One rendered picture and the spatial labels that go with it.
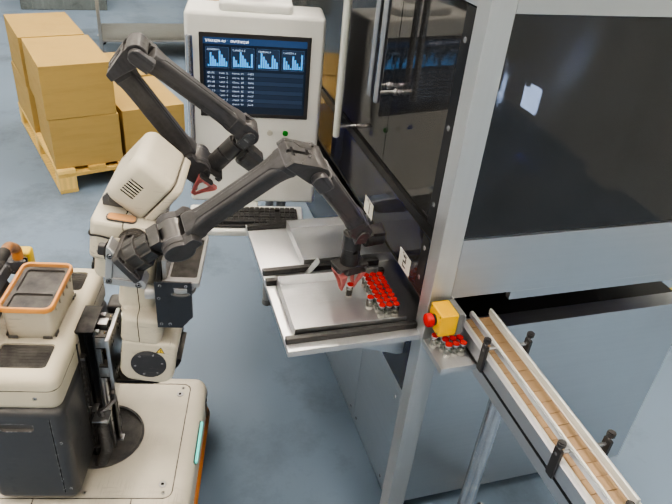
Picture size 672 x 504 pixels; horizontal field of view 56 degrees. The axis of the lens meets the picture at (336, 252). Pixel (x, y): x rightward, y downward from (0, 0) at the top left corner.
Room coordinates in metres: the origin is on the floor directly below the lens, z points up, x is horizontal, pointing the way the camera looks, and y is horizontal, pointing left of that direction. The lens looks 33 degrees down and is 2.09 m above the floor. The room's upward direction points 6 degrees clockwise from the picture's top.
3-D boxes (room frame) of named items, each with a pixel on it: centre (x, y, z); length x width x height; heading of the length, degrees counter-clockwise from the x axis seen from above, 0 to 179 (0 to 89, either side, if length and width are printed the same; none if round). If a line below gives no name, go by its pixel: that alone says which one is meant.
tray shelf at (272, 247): (1.74, 0.00, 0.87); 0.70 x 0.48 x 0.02; 20
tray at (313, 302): (1.57, -0.03, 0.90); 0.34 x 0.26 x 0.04; 109
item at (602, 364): (2.59, -0.40, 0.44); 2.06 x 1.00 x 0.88; 20
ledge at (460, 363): (1.41, -0.37, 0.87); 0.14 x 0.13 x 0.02; 110
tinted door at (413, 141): (1.72, -0.20, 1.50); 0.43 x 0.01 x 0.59; 20
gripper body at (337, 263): (1.62, -0.04, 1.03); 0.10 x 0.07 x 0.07; 123
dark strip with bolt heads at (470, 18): (1.54, -0.25, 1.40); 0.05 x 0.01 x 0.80; 20
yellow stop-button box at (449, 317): (1.41, -0.32, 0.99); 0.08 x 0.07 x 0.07; 110
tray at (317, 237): (1.93, -0.01, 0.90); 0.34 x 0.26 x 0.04; 110
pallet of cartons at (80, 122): (4.38, 1.84, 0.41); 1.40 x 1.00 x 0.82; 30
